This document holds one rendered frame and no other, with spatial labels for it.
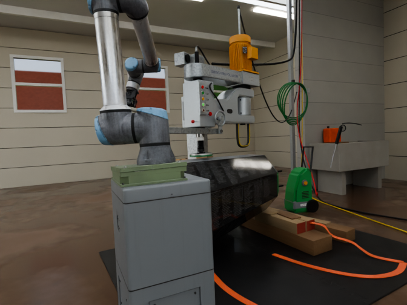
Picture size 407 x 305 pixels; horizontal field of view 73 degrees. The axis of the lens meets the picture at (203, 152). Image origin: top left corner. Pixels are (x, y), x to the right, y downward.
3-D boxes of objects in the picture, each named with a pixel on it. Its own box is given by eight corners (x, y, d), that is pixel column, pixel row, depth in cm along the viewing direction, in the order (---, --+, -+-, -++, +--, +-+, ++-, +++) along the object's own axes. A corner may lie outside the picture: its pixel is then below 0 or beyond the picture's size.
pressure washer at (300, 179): (303, 206, 399) (301, 146, 394) (319, 212, 365) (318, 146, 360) (281, 208, 390) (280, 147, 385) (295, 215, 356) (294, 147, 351)
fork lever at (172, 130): (209, 134, 284) (209, 129, 284) (224, 133, 270) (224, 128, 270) (153, 134, 236) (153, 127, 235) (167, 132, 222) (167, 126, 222)
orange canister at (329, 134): (319, 144, 509) (319, 126, 508) (338, 143, 531) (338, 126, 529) (329, 144, 490) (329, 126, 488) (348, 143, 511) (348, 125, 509)
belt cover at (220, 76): (241, 92, 325) (241, 78, 324) (260, 89, 307) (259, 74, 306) (178, 84, 258) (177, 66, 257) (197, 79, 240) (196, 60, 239)
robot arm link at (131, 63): (140, 55, 182) (144, 65, 194) (123, 56, 181) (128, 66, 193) (141, 68, 180) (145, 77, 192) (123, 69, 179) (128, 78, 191)
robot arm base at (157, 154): (181, 161, 133) (179, 141, 132) (142, 165, 124) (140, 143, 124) (168, 161, 150) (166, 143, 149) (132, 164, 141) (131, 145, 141)
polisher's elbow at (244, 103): (230, 116, 304) (229, 98, 303) (239, 117, 319) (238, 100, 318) (246, 115, 292) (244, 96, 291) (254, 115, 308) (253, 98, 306)
